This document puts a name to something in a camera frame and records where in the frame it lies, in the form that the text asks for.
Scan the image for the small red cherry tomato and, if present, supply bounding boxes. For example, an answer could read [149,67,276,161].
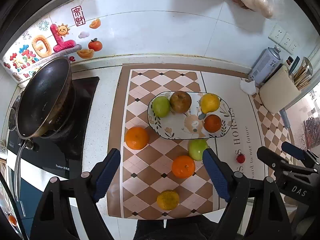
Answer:
[236,154,246,164]

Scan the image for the crumpled white tissue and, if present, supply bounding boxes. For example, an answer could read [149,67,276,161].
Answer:
[240,80,257,95]

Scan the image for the green apple on plate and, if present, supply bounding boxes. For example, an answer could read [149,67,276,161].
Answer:
[152,96,170,118]

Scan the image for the grey spray can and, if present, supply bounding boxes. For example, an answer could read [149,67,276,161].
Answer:
[248,46,281,85]

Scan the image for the yellow lemon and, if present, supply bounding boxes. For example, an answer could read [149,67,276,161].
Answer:
[200,93,220,114]

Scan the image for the black induction cooktop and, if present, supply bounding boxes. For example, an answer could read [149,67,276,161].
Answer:
[22,76,99,179]

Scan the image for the black frying pan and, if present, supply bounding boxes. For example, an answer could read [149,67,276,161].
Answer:
[13,56,75,202]

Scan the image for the colourful wall stickers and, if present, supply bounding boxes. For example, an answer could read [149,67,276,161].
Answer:
[1,3,103,83]

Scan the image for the cream utensil holder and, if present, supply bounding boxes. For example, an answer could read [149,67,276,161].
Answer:
[259,66,300,114]

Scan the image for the oval patterned ceramic plate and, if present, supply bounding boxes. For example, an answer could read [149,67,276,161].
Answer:
[148,92,232,140]

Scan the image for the checkered kitchen mat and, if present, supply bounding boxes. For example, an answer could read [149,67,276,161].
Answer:
[107,65,290,219]

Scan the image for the white wall socket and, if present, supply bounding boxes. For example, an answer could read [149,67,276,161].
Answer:
[268,24,299,55]

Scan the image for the yellow-green mandarin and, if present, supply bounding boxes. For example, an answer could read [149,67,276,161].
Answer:
[157,190,180,211]

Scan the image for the brown russet apple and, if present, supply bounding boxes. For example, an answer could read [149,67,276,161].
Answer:
[170,90,191,113]

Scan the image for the green apple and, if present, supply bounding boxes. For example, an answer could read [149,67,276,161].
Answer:
[188,139,209,161]
[152,96,170,118]

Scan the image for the dark orange on plate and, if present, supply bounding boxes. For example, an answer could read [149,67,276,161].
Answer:
[203,114,222,133]

